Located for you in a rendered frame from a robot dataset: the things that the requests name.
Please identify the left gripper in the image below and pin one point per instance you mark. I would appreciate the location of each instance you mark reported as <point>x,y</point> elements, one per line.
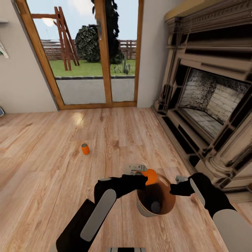
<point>135,182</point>

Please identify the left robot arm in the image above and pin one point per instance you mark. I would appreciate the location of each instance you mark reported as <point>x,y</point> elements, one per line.
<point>80,233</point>

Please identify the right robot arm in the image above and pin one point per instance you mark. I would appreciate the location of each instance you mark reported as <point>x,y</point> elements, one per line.
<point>234,230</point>

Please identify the trash can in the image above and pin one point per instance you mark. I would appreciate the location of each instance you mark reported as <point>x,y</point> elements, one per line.
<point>161,193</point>

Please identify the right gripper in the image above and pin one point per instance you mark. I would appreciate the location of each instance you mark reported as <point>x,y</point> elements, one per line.
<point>179,190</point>

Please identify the can of soda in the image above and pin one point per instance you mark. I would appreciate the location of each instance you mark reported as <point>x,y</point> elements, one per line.
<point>151,174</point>
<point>85,149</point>
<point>152,204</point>

